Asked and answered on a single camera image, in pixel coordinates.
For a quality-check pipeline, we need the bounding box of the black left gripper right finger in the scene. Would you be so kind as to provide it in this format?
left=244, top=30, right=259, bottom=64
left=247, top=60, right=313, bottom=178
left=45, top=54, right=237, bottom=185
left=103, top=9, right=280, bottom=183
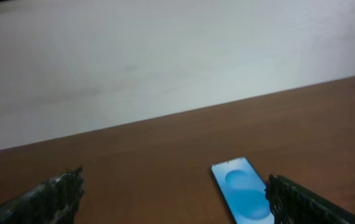
left=265, top=174, right=355, bottom=224

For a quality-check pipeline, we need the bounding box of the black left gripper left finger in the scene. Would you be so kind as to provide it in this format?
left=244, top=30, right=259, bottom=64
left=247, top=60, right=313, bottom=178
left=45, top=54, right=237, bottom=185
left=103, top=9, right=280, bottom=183
left=0, top=166, right=85, bottom=224

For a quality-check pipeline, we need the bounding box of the blue Galaxy smartphone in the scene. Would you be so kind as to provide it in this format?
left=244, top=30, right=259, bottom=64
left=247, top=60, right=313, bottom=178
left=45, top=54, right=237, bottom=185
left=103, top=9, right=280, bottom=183
left=211, top=157, right=275, bottom=224

